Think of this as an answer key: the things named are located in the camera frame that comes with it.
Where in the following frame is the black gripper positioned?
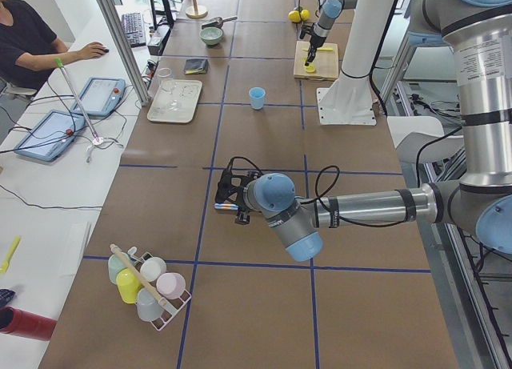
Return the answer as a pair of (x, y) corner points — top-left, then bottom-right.
(234, 193), (253, 225)
(305, 34), (325, 65)

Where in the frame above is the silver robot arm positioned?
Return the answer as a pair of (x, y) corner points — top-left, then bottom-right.
(299, 0), (358, 66)
(215, 0), (511, 262)

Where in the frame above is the blue plastic cup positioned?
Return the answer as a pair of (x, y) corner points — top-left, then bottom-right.
(248, 86), (266, 110)

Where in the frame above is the pink cup in rack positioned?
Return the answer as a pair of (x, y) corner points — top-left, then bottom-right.
(156, 272), (186, 299)

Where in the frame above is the white cup in rack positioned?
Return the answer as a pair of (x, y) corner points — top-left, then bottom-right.
(140, 257), (166, 283)

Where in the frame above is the white cup rack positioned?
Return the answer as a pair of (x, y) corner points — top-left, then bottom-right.
(127, 247), (191, 331)

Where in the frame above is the grey-blue cup in rack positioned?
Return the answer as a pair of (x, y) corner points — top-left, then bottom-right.
(136, 288), (163, 322)

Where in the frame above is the yellow cup in rack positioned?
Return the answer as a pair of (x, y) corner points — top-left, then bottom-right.
(115, 268), (142, 304)

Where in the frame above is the green cup in rack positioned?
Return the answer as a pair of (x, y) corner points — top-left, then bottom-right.
(107, 254), (126, 284)

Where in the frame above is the yellow plastic knife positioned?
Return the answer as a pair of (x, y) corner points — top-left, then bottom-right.
(302, 47), (334, 52)

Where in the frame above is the wooden cutting board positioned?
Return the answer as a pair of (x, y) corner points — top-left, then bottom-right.
(294, 41), (339, 81)

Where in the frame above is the steel muddler black tip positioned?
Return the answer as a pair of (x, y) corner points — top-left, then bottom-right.
(214, 203), (238, 211)

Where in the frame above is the steel ice scoop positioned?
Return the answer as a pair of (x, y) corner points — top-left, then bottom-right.
(201, 15), (238, 29)

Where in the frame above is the green bowl with ice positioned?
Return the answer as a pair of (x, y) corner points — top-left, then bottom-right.
(199, 26), (224, 46)

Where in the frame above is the grey folded cloth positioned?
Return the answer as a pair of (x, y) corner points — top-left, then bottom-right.
(183, 58), (209, 75)

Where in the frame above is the wooden mug tree stand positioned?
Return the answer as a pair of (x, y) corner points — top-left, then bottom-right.
(186, 0), (208, 19)

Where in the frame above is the white chair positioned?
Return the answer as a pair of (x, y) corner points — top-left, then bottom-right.
(387, 116), (464, 163)

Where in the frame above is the cream bear tray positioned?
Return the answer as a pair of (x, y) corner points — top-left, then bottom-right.
(147, 80), (202, 124)

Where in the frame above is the clear wine glass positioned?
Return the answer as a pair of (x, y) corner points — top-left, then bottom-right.
(156, 67), (180, 110)

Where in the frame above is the black keyboard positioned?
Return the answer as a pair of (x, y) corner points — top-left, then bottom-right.
(121, 12), (146, 47)

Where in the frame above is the far blue teach pendant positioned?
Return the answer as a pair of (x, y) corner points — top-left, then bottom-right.
(79, 77), (126, 118)

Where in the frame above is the blue teach pendant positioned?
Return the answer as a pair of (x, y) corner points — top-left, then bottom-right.
(79, 77), (126, 118)
(14, 110), (86, 162)

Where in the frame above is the near blue teach pendant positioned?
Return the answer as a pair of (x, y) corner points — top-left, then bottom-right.
(14, 110), (86, 162)

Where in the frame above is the metal rod green tip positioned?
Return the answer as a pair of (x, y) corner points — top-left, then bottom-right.
(54, 57), (105, 146)

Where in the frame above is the yellow tool on desk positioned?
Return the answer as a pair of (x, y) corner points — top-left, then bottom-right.
(0, 235), (22, 275)

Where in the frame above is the red bottle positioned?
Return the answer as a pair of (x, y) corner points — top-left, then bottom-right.
(1, 307), (57, 341)

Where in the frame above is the seated person black shirt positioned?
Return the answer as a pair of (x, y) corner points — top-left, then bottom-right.
(1, 0), (105, 90)

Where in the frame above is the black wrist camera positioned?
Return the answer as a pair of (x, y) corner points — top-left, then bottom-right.
(214, 169), (262, 207)
(299, 23), (315, 40)

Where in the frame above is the aluminium frame post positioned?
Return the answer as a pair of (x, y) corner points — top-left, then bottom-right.
(96, 0), (150, 106)

